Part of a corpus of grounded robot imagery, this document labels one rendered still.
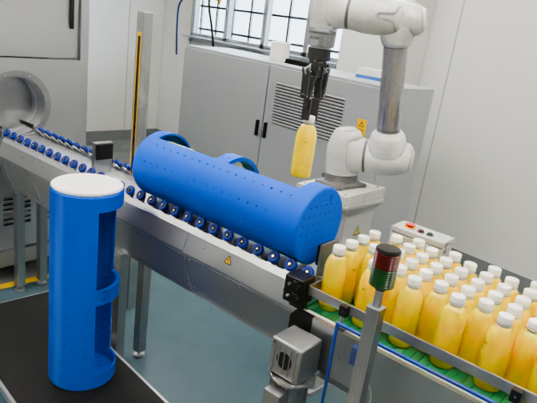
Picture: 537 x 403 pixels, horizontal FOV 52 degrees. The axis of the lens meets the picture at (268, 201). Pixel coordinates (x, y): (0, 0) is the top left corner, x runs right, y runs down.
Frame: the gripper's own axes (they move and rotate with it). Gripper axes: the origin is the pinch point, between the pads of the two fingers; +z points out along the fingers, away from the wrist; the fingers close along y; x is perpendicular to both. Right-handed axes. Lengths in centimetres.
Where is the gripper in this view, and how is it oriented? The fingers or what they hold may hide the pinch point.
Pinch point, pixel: (310, 109)
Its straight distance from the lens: 189.3
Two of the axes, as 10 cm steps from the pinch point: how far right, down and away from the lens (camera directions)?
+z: -1.3, 9.4, 3.1
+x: 7.6, 3.0, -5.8
